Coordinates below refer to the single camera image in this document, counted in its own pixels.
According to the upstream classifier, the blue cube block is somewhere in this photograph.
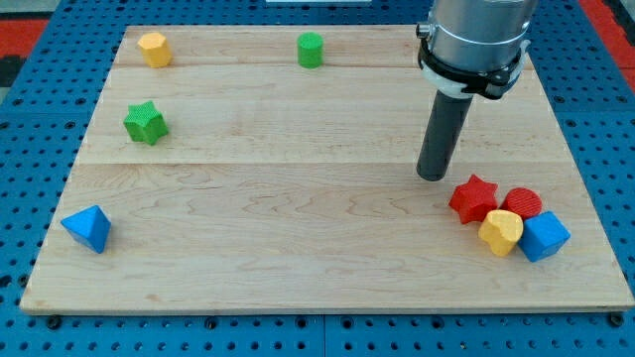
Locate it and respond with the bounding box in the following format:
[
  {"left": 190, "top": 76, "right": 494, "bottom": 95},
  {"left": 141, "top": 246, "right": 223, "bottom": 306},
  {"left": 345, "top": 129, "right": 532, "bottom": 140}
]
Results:
[{"left": 518, "top": 211, "right": 572, "bottom": 262}]

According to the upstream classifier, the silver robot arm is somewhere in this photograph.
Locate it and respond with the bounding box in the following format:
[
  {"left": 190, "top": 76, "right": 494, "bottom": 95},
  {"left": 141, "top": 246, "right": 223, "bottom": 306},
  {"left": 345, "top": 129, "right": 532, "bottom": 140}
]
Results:
[{"left": 416, "top": 0, "right": 538, "bottom": 100}]

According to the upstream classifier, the red cylinder block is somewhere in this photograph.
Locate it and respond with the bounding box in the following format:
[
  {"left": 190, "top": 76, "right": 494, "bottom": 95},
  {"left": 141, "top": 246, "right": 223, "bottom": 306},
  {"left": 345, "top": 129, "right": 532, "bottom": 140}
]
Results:
[{"left": 500, "top": 187, "right": 543, "bottom": 220}]

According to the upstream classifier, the yellow hexagon block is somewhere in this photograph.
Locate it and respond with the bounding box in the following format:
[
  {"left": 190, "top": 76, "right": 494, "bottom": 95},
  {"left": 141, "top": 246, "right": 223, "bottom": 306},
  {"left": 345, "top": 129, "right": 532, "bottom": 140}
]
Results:
[{"left": 137, "top": 32, "right": 172, "bottom": 68}]

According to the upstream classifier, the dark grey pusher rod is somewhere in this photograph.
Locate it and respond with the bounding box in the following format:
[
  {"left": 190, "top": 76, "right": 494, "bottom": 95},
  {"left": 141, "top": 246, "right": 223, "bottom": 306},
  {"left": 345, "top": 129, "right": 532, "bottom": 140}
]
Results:
[{"left": 416, "top": 90, "right": 472, "bottom": 181}]

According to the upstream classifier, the green cylinder block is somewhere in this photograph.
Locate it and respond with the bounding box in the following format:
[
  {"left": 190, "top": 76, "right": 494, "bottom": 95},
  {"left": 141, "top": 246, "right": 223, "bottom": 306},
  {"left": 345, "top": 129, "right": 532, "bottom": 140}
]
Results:
[{"left": 297, "top": 32, "right": 323, "bottom": 68}]

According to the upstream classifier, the green star block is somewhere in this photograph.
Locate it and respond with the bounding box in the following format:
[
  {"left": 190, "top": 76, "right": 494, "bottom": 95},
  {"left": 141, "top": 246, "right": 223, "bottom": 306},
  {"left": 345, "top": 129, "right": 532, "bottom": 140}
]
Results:
[{"left": 123, "top": 101, "right": 169, "bottom": 146}]

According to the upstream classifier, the blue triangle block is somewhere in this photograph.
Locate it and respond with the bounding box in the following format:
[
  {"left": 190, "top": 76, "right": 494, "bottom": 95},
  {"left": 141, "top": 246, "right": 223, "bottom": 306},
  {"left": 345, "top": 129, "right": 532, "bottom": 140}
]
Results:
[{"left": 61, "top": 205, "right": 111, "bottom": 254}]

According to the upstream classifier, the red star block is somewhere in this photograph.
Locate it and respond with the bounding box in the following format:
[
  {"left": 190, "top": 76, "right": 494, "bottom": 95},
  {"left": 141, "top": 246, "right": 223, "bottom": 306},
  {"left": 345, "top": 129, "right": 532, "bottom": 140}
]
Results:
[{"left": 448, "top": 175, "right": 498, "bottom": 224}]

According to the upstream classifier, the wooden board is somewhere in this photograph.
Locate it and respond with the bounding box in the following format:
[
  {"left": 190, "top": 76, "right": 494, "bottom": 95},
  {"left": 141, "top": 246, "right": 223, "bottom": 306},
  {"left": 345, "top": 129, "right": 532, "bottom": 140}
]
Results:
[{"left": 20, "top": 26, "right": 634, "bottom": 315}]

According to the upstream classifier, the yellow heart block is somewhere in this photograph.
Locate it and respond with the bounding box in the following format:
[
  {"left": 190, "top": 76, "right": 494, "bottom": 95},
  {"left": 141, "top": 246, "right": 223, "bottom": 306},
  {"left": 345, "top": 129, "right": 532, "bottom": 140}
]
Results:
[{"left": 477, "top": 209, "right": 524, "bottom": 257}]

